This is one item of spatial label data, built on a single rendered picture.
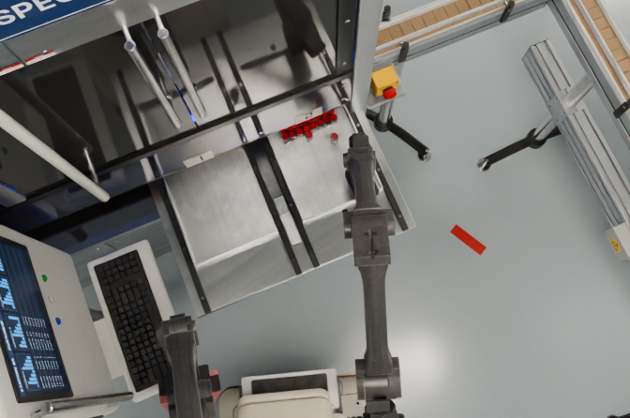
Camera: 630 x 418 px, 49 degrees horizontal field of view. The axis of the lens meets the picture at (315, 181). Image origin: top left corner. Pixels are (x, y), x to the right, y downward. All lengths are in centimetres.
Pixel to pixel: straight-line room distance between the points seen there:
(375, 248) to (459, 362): 158
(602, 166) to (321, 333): 127
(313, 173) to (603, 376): 157
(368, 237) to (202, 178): 80
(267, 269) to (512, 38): 179
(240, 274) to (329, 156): 45
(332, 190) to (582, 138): 99
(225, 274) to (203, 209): 21
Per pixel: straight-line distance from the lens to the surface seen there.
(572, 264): 311
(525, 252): 306
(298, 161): 212
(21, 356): 163
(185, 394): 144
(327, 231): 206
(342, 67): 181
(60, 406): 157
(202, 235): 209
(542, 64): 271
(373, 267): 143
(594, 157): 264
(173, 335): 155
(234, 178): 212
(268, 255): 206
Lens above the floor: 291
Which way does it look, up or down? 75 degrees down
